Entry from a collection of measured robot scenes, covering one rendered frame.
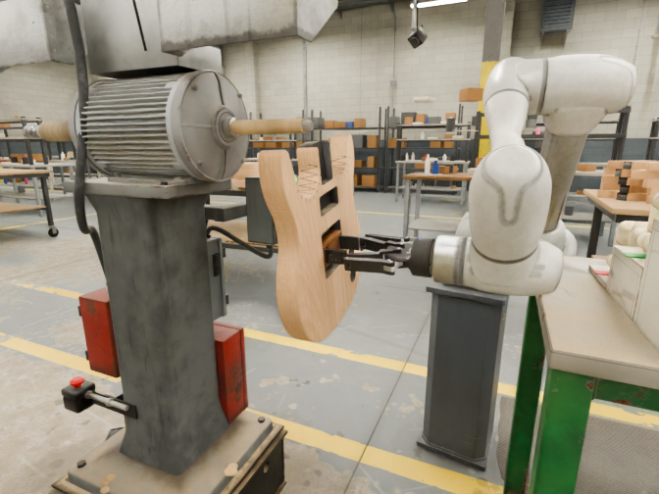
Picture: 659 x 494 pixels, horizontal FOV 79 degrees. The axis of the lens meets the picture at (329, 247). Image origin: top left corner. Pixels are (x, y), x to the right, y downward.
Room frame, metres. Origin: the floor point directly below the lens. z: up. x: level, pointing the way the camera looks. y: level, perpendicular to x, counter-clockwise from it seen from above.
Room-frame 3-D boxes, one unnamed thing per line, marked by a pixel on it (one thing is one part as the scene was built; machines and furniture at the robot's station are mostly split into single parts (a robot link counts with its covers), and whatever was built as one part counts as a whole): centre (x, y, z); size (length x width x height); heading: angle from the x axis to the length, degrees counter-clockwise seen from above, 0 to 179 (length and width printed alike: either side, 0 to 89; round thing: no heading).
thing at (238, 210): (1.19, 0.27, 1.02); 0.19 x 0.04 x 0.04; 156
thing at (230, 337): (1.23, 0.42, 0.49); 0.25 x 0.12 x 0.37; 66
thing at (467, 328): (1.45, -0.55, 0.35); 0.28 x 0.28 x 0.70; 59
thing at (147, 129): (1.06, 0.42, 1.25); 0.41 x 0.27 x 0.26; 66
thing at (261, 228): (1.24, 0.25, 0.99); 0.24 x 0.21 x 0.26; 66
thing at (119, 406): (1.04, 0.69, 0.46); 0.25 x 0.07 x 0.08; 66
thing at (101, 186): (1.08, 0.49, 1.11); 0.36 x 0.24 x 0.04; 66
